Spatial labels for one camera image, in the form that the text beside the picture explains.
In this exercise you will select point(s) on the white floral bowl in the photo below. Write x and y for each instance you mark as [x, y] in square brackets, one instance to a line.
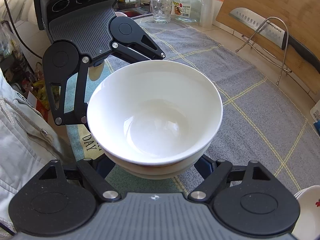
[155, 173]
[112, 158]
[155, 120]

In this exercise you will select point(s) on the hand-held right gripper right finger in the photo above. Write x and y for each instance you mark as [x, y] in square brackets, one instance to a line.
[205, 166]

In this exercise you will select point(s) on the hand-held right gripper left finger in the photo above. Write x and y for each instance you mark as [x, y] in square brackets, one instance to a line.
[95, 172]

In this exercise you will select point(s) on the white red sink basin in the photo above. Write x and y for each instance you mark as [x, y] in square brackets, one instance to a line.
[121, 14]

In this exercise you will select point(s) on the white fruit-print plate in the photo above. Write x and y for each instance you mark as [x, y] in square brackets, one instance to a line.
[311, 205]

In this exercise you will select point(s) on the pile of colourful packets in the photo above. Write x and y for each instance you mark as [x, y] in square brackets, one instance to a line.
[15, 55]

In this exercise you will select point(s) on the wooden cutting board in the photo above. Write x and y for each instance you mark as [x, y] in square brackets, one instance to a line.
[275, 2]

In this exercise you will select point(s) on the tall plastic wrap roll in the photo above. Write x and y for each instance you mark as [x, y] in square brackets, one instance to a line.
[208, 5]

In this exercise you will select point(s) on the grey-blue checked towel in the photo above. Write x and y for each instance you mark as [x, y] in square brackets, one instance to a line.
[250, 120]

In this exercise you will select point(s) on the person's left hand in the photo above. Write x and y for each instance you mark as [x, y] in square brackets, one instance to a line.
[97, 72]

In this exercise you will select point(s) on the clear glass cup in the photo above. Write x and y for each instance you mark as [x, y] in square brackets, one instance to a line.
[161, 10]

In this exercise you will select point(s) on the glass jar with lid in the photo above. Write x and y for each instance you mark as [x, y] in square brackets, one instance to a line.
[187, 7]

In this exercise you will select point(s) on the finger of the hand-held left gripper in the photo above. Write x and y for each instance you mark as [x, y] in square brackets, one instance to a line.
[81, 92]
[152, 50]

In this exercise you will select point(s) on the person's light jacket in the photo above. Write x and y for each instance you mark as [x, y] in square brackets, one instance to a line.
[25, 142]

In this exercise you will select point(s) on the steel sink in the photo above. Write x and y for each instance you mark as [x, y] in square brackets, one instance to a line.
[147, 11]

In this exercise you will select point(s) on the white and blue salt bag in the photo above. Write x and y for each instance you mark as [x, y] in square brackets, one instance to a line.
[316, 116]

